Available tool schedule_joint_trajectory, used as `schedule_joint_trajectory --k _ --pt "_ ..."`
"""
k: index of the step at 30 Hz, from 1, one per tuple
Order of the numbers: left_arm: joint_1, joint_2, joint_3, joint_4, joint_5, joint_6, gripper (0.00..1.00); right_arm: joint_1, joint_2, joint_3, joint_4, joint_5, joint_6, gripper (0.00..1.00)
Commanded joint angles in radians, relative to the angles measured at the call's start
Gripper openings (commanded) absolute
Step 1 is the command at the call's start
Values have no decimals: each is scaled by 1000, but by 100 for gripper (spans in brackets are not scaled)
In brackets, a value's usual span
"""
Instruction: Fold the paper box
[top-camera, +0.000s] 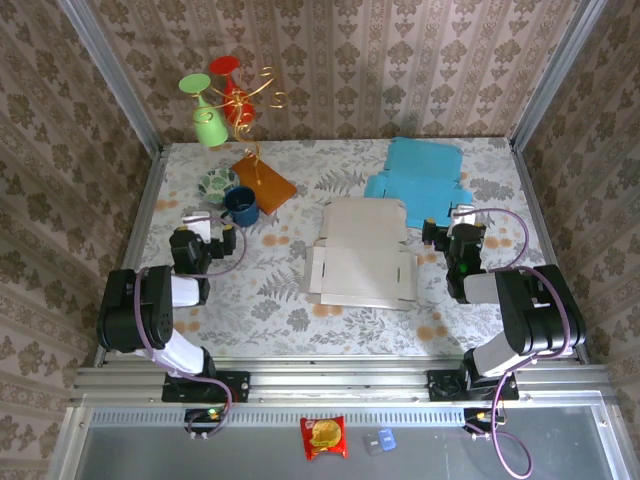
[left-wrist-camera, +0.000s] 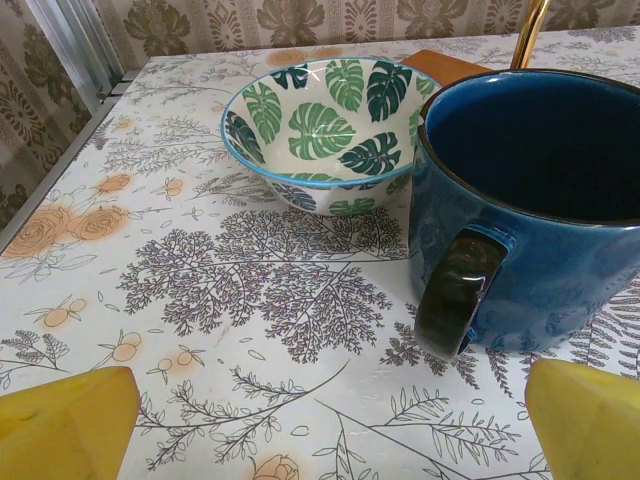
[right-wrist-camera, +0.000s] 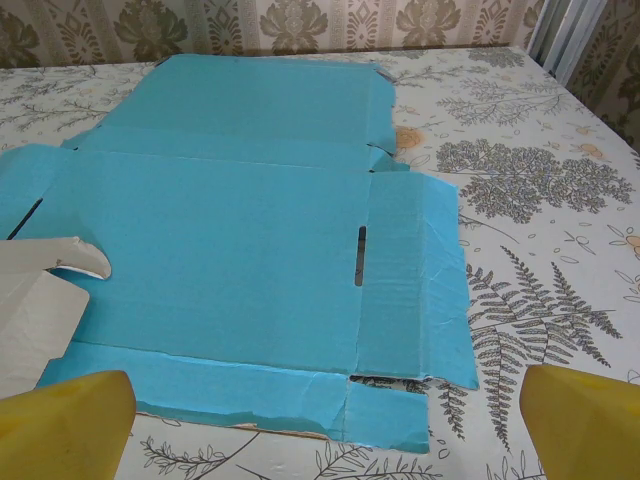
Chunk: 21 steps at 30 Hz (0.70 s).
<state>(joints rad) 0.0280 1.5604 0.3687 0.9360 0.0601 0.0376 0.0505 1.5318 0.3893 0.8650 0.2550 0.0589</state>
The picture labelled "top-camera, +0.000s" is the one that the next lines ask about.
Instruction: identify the blue paper box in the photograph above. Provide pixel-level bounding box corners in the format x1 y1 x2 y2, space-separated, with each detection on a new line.
363 137 476 229

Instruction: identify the white paper box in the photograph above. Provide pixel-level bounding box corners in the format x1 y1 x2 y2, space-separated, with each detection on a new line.
301 196 420 310

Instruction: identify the black connector box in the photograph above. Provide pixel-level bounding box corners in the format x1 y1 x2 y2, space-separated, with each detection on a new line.
184 407 226 434
463 407 506 432

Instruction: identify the dark blue enamel mug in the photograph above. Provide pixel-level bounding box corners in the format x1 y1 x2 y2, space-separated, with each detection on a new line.
219 186 261 229

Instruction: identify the green patterned bowl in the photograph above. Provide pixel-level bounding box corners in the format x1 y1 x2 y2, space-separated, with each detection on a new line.
197 168 240 205

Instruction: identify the brown wooden board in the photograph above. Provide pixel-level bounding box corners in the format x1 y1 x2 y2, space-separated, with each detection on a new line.
230 155 298 216

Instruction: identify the green wine glass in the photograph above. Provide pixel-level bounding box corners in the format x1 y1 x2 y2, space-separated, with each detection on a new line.
178 73 230 149

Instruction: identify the floral tablecloth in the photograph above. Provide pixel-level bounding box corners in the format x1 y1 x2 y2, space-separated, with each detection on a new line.
117 137 576 359

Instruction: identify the red wine glass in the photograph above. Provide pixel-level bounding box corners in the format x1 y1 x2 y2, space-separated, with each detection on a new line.
208 56 257 126

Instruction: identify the grey metal panel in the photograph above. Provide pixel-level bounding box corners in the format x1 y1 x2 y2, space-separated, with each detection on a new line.
47 404 639 480

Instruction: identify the red snack packet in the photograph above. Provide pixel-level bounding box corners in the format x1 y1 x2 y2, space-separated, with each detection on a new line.
299 415 349 461

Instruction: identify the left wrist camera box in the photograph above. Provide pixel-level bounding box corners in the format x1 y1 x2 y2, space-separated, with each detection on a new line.
183 211 212 241

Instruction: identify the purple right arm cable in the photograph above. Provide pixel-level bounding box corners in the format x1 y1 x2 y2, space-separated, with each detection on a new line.
452 208 576 479

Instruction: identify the aluminium table side rail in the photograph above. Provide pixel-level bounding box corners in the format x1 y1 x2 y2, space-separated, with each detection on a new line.
510 142 590 364
93 147 167 369

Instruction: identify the gold wire glass rack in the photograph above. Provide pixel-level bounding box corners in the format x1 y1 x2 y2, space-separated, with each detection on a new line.
199 65 290 186

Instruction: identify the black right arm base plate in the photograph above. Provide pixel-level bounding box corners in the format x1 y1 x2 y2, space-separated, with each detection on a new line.
427 368 520 402

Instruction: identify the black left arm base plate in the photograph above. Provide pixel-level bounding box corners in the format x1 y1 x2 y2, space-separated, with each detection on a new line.
160 370 251 404

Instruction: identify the aluminium frame post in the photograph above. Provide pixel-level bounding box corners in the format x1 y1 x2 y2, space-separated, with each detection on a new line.
55 0 164 156
509 0 614 151

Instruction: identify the aluminium mounting rail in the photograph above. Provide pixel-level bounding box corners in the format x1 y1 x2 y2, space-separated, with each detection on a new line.
69 364 614 406

